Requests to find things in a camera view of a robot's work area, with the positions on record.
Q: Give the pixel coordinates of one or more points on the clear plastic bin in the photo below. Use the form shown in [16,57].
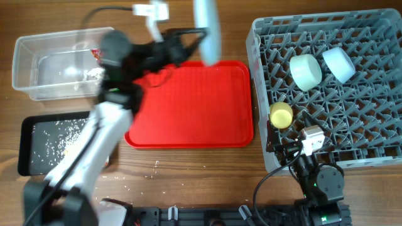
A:
[46,66]

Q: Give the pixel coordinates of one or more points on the yellow cup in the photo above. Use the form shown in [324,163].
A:
[281,115]

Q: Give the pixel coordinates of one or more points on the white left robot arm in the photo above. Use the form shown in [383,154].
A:
[63,197]

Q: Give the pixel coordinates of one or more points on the grey dishwasher rack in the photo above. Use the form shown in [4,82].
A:
[362,117]

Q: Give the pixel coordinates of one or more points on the red plastic tray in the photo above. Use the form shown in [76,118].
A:
[194,106]

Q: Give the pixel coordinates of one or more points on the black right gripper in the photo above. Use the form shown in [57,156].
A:
[283,148]

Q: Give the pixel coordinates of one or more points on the light blue plate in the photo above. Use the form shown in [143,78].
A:
[206,16]

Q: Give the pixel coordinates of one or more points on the red snack wrapper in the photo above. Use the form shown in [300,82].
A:
[96,53]

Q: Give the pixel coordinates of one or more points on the black tray bin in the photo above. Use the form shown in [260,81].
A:
[45,140]

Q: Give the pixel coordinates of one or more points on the green bowl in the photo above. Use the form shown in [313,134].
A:
[305,71]

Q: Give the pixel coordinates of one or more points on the light blue bowl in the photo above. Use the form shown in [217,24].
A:
[339,63]

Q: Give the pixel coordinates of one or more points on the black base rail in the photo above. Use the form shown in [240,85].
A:
[271,215]

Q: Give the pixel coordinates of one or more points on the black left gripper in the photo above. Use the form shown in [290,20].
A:
[174,46]

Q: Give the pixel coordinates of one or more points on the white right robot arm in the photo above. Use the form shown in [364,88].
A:
[322,184]

